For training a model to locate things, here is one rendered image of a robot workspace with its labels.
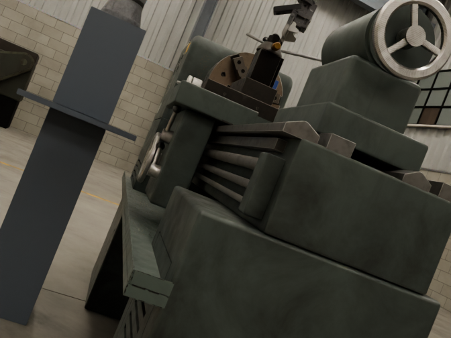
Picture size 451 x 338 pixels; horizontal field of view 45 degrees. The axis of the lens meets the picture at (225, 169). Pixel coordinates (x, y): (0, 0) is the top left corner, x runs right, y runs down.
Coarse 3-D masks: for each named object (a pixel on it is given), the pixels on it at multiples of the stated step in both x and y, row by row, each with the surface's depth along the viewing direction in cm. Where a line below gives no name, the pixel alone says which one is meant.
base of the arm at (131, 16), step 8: (112, 0) 192; (120, 0) 190; (128, 0) 191; (136, 0) 192; (104, 8) 191; (112, 8) 190; (120, 8) 190; (128, 8) 191; (136, 8) 193; (120, 16) 189; (128, 16) 190; (136, 16) 194; (136, 24) 193
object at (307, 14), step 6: (300, 0) 224; (306, 0) 221; (306, 6) 226; (312, 6) 223; (300, 12) 221; (306, 12) 224; (312, 12) 223; (294, 18) 221; (300, 18) 222; (306, 18) 221; (300, 24) 222; (306, 24) 222; (300, 30) 227
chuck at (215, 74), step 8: (248, 56) 219; (216, 64) 217; (224, 64) 217; (248, 64) 219; (216, 72) 217; (224, 72) 217; (232, 72) 218; (216, 80) 217; (224, 80) 217; (232, 80) 218; (280, 80) 222; (280, 88) 222; (272, 104) 222
